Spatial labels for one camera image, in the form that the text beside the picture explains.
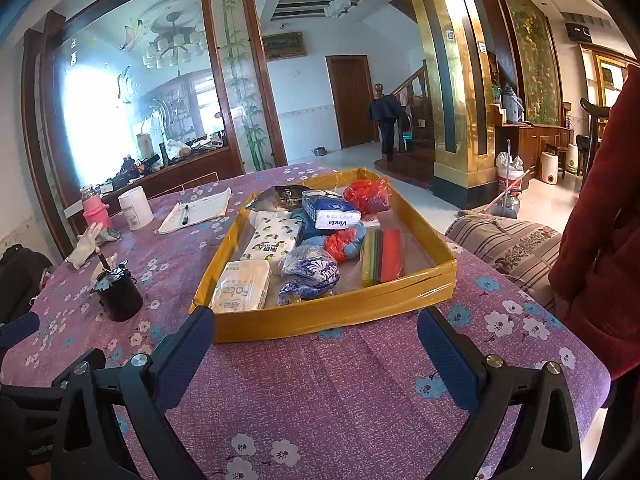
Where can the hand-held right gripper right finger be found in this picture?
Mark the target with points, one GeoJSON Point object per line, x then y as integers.
{"type": "Point", "coordinates": [447, 355]}

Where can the wooden cabinet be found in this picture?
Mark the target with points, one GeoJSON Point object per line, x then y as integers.
{"type": "Point", "coordinates": [535, 145]}

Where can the small white box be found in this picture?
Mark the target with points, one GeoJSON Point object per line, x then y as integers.
{"type": "Point", "coordinates": [370, 221]}

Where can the blue white plastic tissue bag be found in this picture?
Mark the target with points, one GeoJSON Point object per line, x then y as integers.
{"type": "Point", "coordinates": [310, 267]}

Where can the mop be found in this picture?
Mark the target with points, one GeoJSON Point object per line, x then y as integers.
{"type": "Point", "coordinates": [505, 195]}

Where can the large green gold painting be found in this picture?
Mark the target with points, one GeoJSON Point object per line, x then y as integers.
{"type": "Point", "coordinates": [532, 45]}

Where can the dark snack bag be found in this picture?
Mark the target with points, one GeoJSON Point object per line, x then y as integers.
{"type": "Point", "coordinates": [285, 195]}

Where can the golden pillar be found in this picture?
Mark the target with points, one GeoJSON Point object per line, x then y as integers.
{"type": "Point", "coordinates": [457, 110]}

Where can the wood framed glass partition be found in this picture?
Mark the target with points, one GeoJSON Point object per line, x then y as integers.
{"type": "Point", "coordinates": [100, 110]}

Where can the open white notebook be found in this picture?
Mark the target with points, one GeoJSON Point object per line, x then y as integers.
{"type": "Point", "coordinates": [200, 210]}

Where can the blue white tissue pack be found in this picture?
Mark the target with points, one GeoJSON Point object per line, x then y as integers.
{"type": "Point", "coordinates": [330, 210]}

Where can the person in dark clothes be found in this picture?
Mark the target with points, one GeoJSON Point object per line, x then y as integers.
{"type": "Point", "coordinates": [385, 110]}

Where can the black cup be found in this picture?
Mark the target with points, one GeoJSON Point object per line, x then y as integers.
{"type": "Point", "coordinates": [119, 292]}

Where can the silver thermos flask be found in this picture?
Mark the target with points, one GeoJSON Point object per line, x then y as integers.
{"type": "Point", "coordinates": [512, 105]}

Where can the black marker pen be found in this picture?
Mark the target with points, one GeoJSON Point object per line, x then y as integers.
{"type": "Point", "coordinates": [185, 215]}

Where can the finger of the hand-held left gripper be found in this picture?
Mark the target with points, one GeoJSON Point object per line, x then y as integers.
{"type": "Point", "coordinates": [20, 329]}
{"type": "Point", "coordinates": [90, 356]}

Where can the red plastic bag bundle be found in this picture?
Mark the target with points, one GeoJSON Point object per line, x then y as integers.
{"type": "Point", "coordinates": [370, 195]}

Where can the gold framed picture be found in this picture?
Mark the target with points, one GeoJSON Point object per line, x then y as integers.
{"type": "Point", "coordinates": [610, 80]}

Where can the wooden door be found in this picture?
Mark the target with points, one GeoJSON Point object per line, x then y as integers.
{"type": "Point", "coordinates": [352, 102]}

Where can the white ceiling lamp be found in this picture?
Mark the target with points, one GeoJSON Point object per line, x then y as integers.
{"type": "Point", "coordinates": [342, 5]}

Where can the brown striped sofa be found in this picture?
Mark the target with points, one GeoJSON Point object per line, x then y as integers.
{"type": "Point", "coordinates": [505, 245]}

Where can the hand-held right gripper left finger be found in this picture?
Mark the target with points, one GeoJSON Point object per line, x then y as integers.
{"type": "Point", "coordinates": [187, 355]}

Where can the glass chandelier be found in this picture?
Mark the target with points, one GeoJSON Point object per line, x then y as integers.
{"type": "Point", "coordinates": [172, 45]}

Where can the framed wall picture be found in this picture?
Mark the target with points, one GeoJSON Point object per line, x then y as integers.
{"type": "Point", "coordinates": [284, 44]}

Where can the wooden staircase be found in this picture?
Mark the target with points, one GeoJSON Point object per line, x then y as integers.
{"type": "Point", "coordinates": [417, 125]}

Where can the white work glove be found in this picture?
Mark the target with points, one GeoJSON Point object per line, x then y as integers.
{"type": "Point", "coordinates": [87, 245]}

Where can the dark wooden chair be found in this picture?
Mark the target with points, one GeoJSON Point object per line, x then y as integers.
{"type": "Point", "coordinates": [590, 135]}

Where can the blue plastic basket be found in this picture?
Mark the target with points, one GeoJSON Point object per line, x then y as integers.
{"type": "Point", "coordinates": [406, 135]}

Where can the lemon print tissue pack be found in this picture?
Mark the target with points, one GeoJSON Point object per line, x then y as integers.
{"type": "Point", "coordinates": [270, 237]}

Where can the small blue plastic bag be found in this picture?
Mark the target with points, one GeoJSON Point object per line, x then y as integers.
{"type": "Point", "coordinates": [292, 295]}

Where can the yellow taped tray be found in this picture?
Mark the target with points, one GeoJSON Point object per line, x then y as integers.
{"type": "Point", "coordinates": [325, 310]}

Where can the white plastic cup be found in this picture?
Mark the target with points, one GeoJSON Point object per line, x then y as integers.
{"type": "Point", "coordinates": [136, 210]}

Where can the cream tissue pack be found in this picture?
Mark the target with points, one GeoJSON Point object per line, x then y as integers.
{"type": "Point", "coordinates": [242, 285]}

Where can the black bag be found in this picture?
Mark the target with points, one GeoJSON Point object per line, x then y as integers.
{"type": "Point", "coordinates": [22, 280]}

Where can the blue cloth with red wrap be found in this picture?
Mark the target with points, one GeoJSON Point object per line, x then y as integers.
{"type": "Point", "coordinates": [345, 245]}

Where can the white humidifier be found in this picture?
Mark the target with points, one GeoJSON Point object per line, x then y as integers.
{"type": "Point", "coordinates": [551, 167]}

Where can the wooden sideboard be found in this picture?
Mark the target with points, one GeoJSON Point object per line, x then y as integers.
{"type": "Point", "coordinates": [190, 172]}

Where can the black wall speaker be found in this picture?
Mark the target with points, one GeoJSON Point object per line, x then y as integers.
{"type": "Point", "coordinates": [578, 32]}

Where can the pink water bottle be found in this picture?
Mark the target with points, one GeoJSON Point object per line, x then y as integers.
{"type": "Point", "coordinates": [96, 212]}

